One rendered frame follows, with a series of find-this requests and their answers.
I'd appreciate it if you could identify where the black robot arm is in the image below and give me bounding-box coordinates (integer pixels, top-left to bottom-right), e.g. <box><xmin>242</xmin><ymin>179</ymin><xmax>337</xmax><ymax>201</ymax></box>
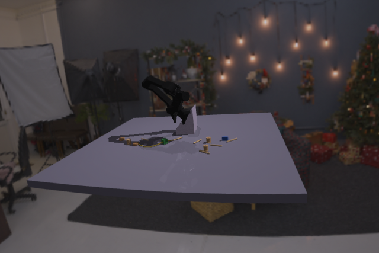
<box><xmin>142</xmin><ymin>75</ymin><xmax>190</xmax><ymax>114</ymax></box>

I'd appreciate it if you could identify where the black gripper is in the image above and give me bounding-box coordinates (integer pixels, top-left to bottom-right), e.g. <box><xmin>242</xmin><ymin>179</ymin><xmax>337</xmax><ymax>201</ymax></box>
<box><xmin>170</xmin><ymin>100</ymin><xmax>191</xmax><ymax>125</ymax></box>

